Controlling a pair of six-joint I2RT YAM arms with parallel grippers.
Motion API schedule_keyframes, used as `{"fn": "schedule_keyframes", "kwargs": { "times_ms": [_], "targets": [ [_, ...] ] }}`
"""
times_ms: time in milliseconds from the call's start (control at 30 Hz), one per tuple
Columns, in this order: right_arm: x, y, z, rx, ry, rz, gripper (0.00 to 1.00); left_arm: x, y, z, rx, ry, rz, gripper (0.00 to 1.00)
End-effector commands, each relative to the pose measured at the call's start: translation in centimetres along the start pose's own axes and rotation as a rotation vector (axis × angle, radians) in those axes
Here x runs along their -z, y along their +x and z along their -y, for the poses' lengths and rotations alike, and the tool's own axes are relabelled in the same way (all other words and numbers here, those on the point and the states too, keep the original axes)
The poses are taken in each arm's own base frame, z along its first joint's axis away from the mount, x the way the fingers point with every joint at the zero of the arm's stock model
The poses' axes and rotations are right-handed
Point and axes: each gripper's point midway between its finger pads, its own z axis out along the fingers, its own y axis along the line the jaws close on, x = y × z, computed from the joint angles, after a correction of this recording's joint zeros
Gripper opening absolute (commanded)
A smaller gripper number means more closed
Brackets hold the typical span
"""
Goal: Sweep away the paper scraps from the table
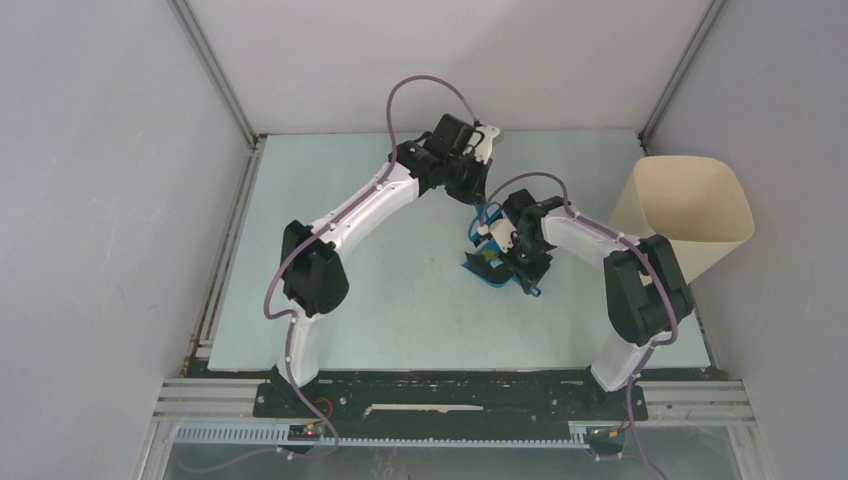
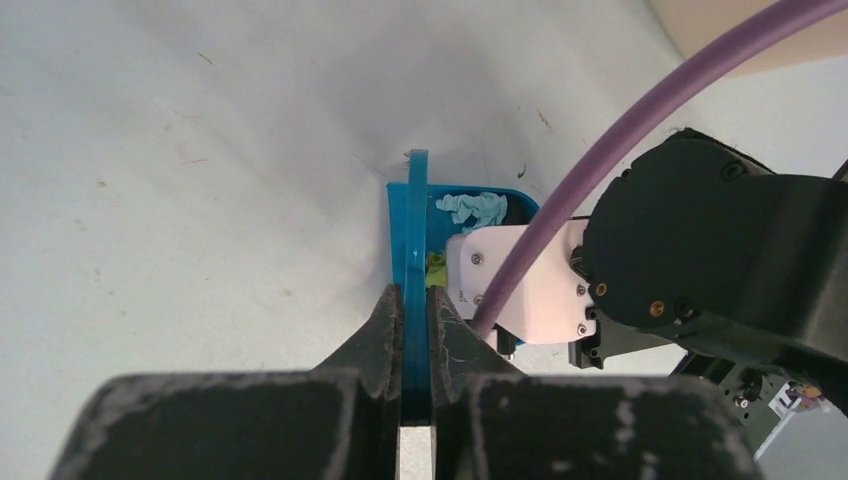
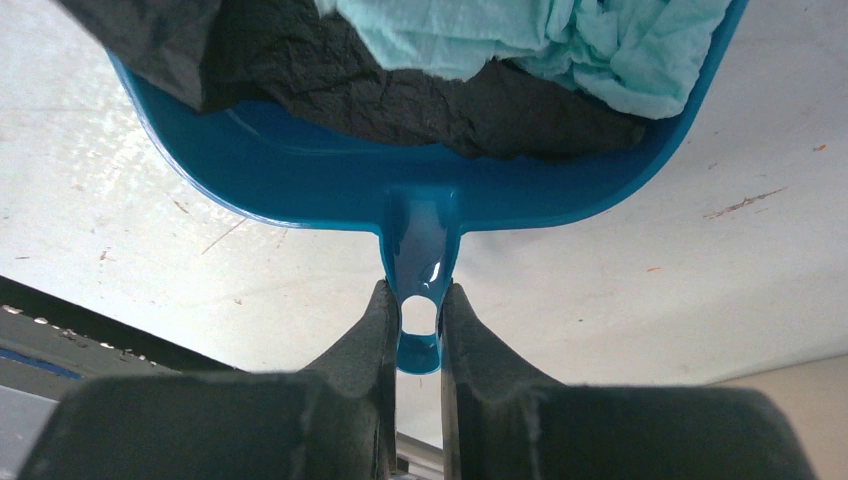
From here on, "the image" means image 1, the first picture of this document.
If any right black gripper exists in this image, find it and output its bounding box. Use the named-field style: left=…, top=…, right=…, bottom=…
left=498, top=235, right=553, bottom=292

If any right aluminium frame post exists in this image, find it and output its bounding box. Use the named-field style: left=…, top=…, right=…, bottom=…
left=637, top=0, right=731, bottom=153

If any aluminium frame post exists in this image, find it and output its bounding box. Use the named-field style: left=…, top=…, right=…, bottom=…
left=637, top=0, right=731, bottom=153
left=166, top=0, right=260, bottom=148

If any white cable duct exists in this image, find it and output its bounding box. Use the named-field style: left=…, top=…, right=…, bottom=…
left=171, top=422, right=624, bottom=449

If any blue dustpan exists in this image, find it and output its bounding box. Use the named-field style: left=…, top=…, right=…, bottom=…
left=462, top=239, right=542, bottom=297

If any left aluminium frame post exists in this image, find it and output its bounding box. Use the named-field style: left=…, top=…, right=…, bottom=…
left=166, top=0, right=260, bottom=148

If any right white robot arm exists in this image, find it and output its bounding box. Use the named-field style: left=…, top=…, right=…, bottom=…
left=499, top=189, right=693, bottom=418

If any long black paper scrap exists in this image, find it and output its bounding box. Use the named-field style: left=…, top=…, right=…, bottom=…
left=463, top=253, right=513, bottom=286

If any blue hand brush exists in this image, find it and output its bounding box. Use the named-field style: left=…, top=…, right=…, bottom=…
left=467, top=204, right=485, bottom=241

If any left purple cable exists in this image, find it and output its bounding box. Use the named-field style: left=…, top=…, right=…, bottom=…
left=262, top=74, right=480, bottom=439

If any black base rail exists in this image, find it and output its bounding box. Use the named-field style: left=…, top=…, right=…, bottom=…
left=198, top=360, right=647, bottom=444

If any cream waste bin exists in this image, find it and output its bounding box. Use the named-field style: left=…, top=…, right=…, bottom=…
left=609, top=155, right=755, bottom=284

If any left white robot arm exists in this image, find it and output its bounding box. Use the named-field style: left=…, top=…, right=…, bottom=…
left=263, top=114, right=503, bottom=417

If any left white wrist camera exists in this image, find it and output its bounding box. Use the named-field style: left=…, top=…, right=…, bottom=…
left=469, top=125, right=503, bottom=164

